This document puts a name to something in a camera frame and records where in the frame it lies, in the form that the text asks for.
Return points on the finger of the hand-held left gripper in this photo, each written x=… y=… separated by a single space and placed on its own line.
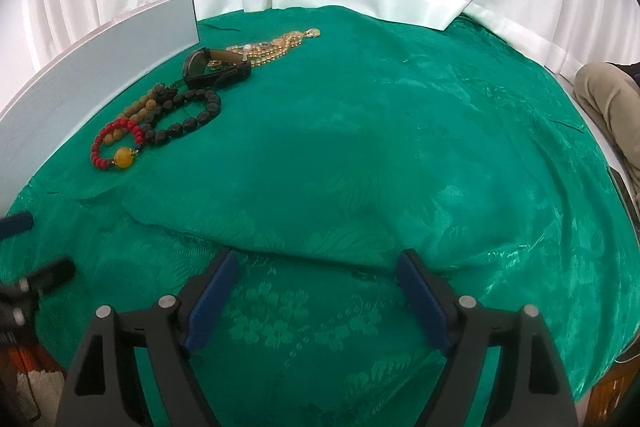
x=50 y=274
x=16 y=225

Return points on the green patterned cloth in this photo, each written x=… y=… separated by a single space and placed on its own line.
x=350 y=157

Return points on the wooden furniture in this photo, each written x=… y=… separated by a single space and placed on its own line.
x=607 y=397

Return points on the brown bangle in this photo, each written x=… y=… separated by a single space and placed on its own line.
x=232 y=55

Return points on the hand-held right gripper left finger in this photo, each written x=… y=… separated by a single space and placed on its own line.
x=212 y=302

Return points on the white rug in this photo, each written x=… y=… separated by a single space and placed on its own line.
x=37 y=387

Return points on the person's leg in khaki trousers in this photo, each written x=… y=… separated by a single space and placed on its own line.
x=607 y=97

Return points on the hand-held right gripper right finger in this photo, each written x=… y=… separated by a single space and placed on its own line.
x=422 y=302

